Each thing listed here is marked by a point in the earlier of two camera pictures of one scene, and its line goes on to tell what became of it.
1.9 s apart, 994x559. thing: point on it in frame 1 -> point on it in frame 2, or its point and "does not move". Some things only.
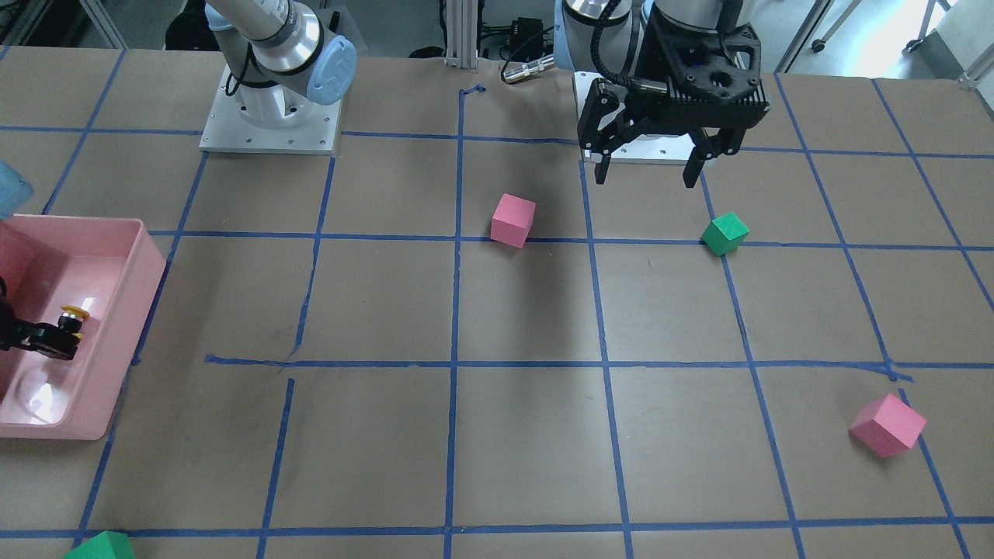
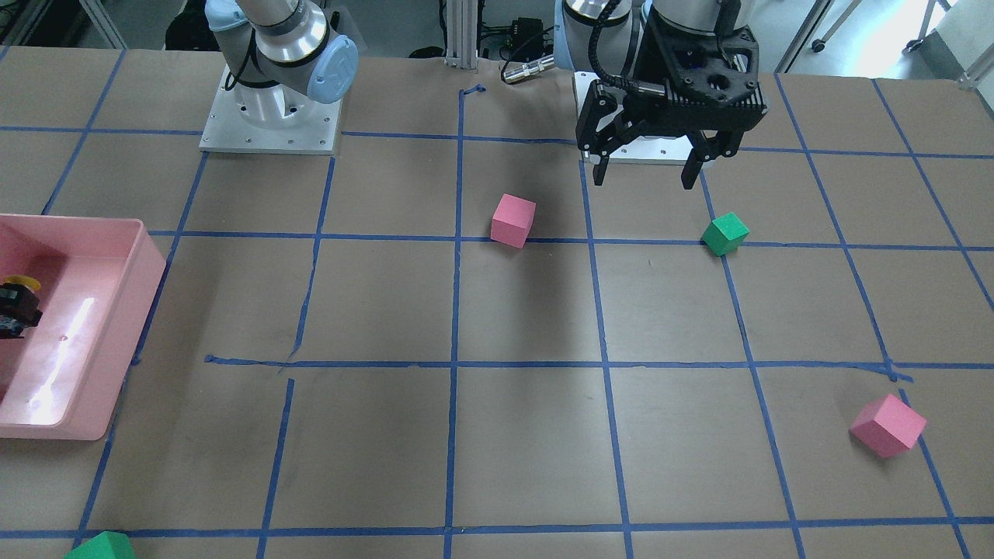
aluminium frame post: x=461 y=33 does not move
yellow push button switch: x=71 y=320 -> x=24 y=279
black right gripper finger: x=58 y=341 -> x=19 y=310
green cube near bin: x=107 y=544 does not move
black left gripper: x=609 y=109 does not move
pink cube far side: x=887 y=425 does not move
